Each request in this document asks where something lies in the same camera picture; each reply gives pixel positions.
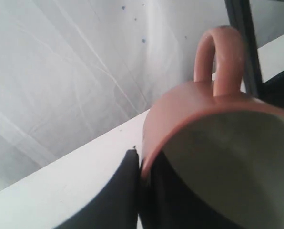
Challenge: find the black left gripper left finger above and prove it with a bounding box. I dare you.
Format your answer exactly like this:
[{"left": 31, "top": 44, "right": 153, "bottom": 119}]
[{"left": 56, "top": 149, "right": 140, "bottom": 229}]

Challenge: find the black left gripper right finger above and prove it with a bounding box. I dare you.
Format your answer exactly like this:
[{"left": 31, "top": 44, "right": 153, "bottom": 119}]
[{"left": 139, "top": 152, "right": 203, "bottom": 229}]

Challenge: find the pink ceramic mug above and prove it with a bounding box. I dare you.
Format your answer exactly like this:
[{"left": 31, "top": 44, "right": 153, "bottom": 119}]
[{"left": 141, "top": 26, "right": 284, "bottom": 229}]

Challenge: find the white backdrop curtain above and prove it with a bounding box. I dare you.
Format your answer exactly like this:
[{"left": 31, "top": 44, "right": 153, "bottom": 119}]
[{"left": 0, "top": 0, "right": 284, "bottom": 198}]

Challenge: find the black two-tier shelf rack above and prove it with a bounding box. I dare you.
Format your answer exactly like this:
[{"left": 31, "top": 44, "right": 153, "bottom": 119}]
[{"left": 225, "top": 0, "right": 284, "bottom": 108}]

